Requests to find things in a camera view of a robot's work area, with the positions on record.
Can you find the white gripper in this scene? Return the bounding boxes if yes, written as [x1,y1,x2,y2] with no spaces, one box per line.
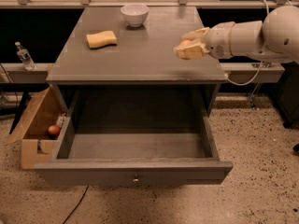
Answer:
[174,21,235,60]

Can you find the orange fruit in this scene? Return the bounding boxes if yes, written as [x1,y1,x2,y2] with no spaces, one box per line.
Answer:
[179,40,191,47]

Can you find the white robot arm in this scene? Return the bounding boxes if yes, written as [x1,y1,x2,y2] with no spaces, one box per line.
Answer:
[174,6,299,63]

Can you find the grey drawer cabinet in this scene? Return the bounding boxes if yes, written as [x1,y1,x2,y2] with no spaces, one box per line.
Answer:
[46,6,229,117]

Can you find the grey open top drawer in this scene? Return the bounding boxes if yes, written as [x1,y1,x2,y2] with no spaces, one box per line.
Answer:
[35,87,233,186]

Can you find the metal drawer knob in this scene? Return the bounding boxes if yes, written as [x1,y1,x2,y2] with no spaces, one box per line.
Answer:
[132,175,140,184]

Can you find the white ceramic bowl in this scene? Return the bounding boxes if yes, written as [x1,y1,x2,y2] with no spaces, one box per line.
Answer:
[121,5,150,27]

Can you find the yellow sponge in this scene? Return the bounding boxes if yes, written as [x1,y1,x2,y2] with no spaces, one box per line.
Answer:
[86,31,118,49]

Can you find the small white item in box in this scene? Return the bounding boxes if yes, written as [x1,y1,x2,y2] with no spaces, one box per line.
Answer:
[56,116,65,128]

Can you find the red apple in box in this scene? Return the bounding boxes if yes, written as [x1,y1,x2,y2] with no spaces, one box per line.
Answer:
[48,125,61,137]

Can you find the clear plastic water bottle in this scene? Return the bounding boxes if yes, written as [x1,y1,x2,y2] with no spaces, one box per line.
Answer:
[15,42,36,71]

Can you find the cardboard box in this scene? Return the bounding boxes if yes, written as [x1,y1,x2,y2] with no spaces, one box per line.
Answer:
[7,87,64,169]

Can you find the grey wall ledge rail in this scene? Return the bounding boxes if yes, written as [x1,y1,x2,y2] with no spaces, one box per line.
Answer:
[0,63,285,83]

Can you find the white cable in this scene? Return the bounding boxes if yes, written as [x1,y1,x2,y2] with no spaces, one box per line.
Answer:
[226,0,293,87]

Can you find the black floor cable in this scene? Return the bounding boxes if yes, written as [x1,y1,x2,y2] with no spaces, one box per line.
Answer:
[61,185,91,224]

